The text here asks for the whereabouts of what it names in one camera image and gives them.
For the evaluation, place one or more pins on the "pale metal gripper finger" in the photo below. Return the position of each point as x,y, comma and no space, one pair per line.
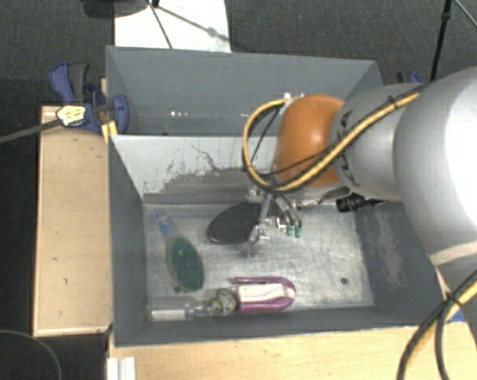
252,245
264,234

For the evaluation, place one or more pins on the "black oval pad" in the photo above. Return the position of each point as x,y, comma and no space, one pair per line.
232,224

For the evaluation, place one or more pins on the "purple and white brush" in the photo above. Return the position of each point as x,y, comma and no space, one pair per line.
262,293

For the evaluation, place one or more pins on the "grey metal bin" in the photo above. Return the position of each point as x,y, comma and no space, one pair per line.
325,251

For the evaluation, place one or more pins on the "grey-brown crumpled lump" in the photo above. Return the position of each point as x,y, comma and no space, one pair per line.
222,302

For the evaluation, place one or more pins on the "clear tube with white cap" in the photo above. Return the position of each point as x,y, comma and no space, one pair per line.
171,314

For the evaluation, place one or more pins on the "pale wood board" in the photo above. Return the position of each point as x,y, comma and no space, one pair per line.
74,232

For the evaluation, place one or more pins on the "black cylinder on white bracket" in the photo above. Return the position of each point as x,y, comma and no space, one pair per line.
350,203

